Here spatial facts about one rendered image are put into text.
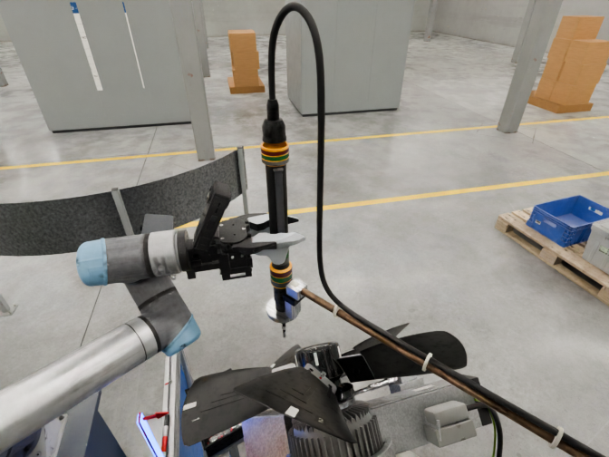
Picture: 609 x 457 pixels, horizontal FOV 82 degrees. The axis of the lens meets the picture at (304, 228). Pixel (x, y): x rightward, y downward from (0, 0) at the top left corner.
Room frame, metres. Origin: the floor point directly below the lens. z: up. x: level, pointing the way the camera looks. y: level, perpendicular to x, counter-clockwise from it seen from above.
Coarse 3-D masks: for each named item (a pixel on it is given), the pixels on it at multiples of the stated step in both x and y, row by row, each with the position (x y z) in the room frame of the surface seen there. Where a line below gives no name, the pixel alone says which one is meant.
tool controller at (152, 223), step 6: (150, 216) 1.19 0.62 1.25; (156, 216) 1.20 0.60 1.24; (162, 216) 1.21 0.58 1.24; (168, 216) 1.22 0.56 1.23; (144, 222) 1.14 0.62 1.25; (150, 222) 1.15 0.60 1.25; (156, 222) 1.16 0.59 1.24; (162, 222) 1.17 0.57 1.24; (168, 222) 1.17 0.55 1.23; (174, 222) 1.21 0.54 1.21; (144, 228) 1.10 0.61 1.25; (150, 228) 1.11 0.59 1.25; (156, 228) 1.11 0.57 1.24; (162, 228) 1.12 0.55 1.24; (168, 228) 1.13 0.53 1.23; (174, 276) 1.02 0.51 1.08
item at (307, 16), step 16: (304, 16) 0.47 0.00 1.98; (272, 32) 0.50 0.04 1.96; (272, 48) 0.51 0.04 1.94; (320, 48) 0.46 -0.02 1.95; (272, 64) 0.51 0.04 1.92; (320, 64) 0.46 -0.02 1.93; (272, 80) 0.51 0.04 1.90; (320, 80) 0.46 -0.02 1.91; (272, 96) 0.51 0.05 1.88; (320, 96) 0.46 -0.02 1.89; (320, 112) 0.45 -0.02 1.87; (320, 128) 0.45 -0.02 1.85; (320, 144) 0.45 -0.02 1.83; (320, 160) 0.45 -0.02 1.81; (320, 176) 0.45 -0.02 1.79; (320, 192) 0.45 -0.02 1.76; (320, 208) 0.45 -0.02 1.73; (320, 224) 0.45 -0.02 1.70; (320, 240) 0.45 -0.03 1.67; (320, 256) 0.45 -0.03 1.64; (320, 272) 0.45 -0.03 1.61; (336, 304) 0.43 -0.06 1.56; (368, 320) 0.39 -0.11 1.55; (416, 352) 0.33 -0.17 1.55; (448, 368) 0.30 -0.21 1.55; (496, 400) 0.26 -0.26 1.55; (528, 416) 0.24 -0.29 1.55; (560, 432) 0.21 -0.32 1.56; (576, 448) 0.20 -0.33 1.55
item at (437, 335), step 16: (416, 336) 0.49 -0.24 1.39; (432, 336) 0.48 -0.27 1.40; (448, 336) 0.48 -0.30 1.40; (368, 352) 0.52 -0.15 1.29; (384, 352) 0.52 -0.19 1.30; (432, 352) 0.50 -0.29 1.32; (448, 352) 0.50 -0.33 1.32; (464, 352) 0.50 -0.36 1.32; (384, 368) 0.52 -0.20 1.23; (400, 368) 0.51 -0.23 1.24; (416, 368) 0.51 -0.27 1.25
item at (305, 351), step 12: (300, 348) 0.60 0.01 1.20; (312, 348) 0.55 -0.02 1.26; (324, 348) 0.55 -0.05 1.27; (336, 348) 0.56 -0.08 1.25; (300, 360) 0.54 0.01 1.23; (312, 360) 0.53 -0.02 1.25; (324, 360) 0.53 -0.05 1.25; (336, 360) 0.54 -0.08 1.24; (324, 372) 0.51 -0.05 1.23; (336, 372) 0.51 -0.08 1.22; (336, 384) 0.50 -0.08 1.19; (348, 384) 0.52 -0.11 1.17; (336, 396) 0.46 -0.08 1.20; (348, 396) 0.47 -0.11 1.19
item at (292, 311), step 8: (296, 280) 0.50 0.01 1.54; (288, 288) 0.48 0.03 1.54; (296, 288) 0.48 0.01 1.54; (288, 296) 0.48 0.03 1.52; (296, 296) 0.47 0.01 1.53; (272, 304) 0.52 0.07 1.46; (288, 304) 0.48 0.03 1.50; (296, 304) 0.47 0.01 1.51; (272, 312) 0.50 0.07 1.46; (280, 312) 0.50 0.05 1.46; (288, 312) 0.48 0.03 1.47; (296, 312) 0.49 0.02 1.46; (272, 320) 0.49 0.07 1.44; (280, 320) 0.48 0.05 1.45; (288, 320) 0.48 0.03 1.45
